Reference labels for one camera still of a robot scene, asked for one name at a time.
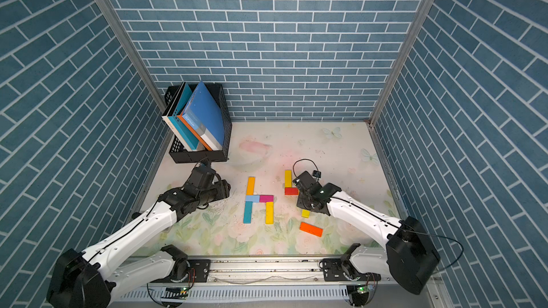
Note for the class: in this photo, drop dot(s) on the red block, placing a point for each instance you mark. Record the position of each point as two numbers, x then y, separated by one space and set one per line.
291 191

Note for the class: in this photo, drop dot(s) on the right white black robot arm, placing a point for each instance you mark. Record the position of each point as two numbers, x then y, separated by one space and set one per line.
408 253

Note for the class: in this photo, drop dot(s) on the orange spine book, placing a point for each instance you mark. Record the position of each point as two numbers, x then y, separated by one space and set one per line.
194 132

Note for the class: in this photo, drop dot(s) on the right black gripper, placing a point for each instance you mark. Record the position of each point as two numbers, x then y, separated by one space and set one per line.
300 203

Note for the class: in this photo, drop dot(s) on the yellow long block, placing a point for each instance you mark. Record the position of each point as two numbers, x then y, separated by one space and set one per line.
269 213

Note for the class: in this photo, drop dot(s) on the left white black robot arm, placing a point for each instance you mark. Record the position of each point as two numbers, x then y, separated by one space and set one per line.
99 275

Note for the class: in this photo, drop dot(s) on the light blue block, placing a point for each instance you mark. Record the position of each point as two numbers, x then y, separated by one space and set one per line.
253 198

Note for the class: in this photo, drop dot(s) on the white black book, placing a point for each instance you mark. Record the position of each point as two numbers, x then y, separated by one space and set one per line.
172 97

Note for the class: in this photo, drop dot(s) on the blue book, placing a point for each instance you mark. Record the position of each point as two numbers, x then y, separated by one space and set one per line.
204 115

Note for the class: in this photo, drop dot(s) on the white ribbed cable duct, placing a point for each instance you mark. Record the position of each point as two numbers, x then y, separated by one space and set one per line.
225 294

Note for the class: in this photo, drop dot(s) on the black mesh book basket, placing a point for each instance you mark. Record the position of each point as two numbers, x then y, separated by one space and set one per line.
180 156

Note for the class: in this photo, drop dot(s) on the lime yellow block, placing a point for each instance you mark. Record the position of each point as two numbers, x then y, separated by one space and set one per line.
305 213

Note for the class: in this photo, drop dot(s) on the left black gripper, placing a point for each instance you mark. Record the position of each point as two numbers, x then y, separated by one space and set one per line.
222 189

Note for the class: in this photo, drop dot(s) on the orange-yellow long block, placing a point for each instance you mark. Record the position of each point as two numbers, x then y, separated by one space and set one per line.
250 186

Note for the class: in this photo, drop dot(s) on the magenta block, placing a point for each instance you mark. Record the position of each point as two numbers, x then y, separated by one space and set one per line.
266 198

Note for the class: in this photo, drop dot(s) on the teal book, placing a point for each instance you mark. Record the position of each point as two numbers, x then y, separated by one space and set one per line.
195 145

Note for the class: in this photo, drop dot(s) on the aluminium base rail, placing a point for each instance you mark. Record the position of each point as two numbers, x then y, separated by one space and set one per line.
265 270

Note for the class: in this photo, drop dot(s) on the teal long block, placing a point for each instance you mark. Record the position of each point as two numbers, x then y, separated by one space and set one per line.
248 212

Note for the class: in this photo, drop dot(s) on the orange block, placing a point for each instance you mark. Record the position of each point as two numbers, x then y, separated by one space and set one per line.
311 229

